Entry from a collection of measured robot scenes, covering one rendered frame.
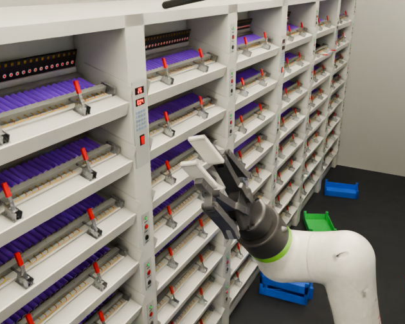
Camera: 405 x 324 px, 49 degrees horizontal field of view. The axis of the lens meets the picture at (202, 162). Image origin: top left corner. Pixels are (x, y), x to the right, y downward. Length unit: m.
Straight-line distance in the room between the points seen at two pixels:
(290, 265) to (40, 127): 0.67
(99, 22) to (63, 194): 0.46
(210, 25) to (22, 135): 1.10
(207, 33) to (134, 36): 0.67
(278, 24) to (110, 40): 1.40
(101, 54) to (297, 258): 0.86
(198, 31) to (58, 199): 1.08
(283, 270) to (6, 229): 0.63
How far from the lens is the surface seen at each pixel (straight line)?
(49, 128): 1.17
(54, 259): 1.33
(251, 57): 2.23
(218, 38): 1.98
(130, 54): 1.38
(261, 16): 2.65
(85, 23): 1.22
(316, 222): 3.85
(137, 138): 1.44
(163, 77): 1.60
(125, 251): 1.61
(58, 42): 1.44
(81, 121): 1.24
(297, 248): 0.90
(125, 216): 1.50
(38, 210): 1.19
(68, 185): 1.28
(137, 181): 1.49
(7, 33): 1.06
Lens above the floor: 1.84
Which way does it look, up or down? 22 degrees down
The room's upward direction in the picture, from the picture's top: straight up
